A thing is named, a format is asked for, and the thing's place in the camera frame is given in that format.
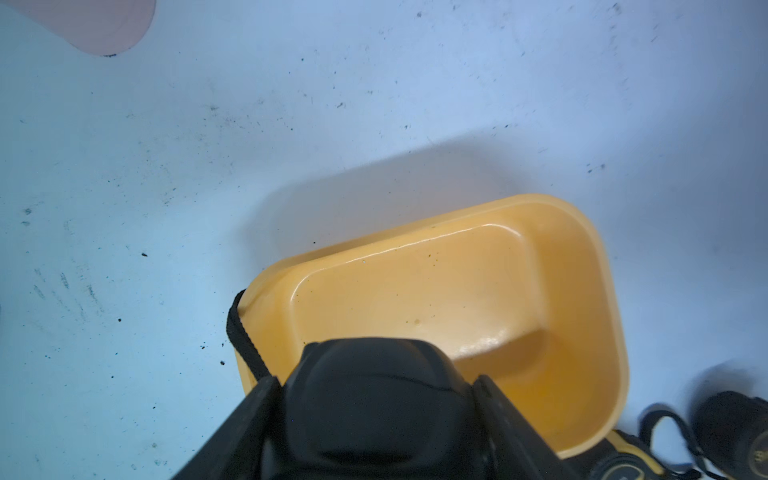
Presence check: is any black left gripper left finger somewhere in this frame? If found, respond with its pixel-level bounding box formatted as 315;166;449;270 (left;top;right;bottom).
173;377;281;480

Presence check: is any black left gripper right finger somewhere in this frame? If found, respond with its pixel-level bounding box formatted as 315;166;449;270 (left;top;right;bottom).
472;375;579;480

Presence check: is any black yellow tape measure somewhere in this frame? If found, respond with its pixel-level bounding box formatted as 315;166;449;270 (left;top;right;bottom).
692;391;767;480
226;308;490;479
565;407;704;480

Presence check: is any yellow plastic storage box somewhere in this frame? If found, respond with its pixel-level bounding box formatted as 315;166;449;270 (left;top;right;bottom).
237;194;629;458

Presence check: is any pink pen holder cup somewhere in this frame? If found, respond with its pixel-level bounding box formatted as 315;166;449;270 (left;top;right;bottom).
2;0;156;56

